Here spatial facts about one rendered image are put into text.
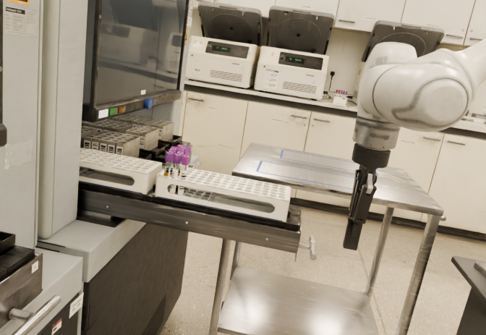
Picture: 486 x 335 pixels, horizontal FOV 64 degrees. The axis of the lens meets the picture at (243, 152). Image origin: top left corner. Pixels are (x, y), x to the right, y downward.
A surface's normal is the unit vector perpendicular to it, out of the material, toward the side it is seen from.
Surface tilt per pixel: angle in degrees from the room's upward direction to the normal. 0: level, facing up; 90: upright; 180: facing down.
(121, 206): 90
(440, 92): 99
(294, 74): 90
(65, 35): 90
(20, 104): 90
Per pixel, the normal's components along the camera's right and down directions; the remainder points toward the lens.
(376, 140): -0.14, 0.22
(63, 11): 0.98, 0.18
